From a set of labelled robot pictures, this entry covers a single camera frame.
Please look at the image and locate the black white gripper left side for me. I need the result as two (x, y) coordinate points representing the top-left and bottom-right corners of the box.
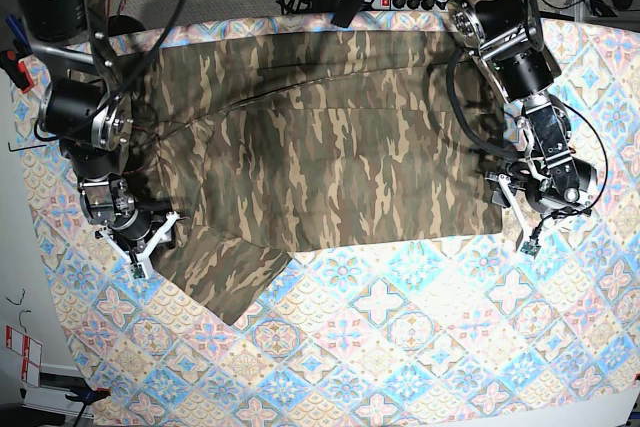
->
(485, 166), (593, 258)

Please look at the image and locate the black centre post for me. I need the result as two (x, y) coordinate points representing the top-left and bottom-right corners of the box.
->
(331, 0), (365, 28)

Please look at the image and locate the black robot arm right side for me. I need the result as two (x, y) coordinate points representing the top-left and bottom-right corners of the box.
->
(18, 0), (179, 280)

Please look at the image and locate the blue black clamp lower left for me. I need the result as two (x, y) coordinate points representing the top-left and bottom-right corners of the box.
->
(35, 373), (111, 416)

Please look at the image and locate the black orange clamp upper left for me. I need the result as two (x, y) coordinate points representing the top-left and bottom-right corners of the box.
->
(1, 14), (34, 94)

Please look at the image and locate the camouflage T-shirt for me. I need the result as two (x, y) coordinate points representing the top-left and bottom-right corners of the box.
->
(129, 31), (502, 324)

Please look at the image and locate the black white gripper right side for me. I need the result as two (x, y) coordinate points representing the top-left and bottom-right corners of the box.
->
(96, 201), (181, 281)

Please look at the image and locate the black hex key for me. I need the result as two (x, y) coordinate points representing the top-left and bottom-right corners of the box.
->
(7, 141), (47, 153)

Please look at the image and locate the patterned tile tablecloth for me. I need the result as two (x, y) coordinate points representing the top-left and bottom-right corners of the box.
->
(8, 12), (639, 426)

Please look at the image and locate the red white label card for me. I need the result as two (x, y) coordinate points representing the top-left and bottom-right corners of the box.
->
(1, 325), (43, 387)

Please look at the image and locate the white power strip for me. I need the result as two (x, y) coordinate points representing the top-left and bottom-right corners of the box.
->
(362, 0), (451, 13)

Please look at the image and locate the black robot arm left side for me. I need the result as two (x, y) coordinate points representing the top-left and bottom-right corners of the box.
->
(446, 0), (604, 257)

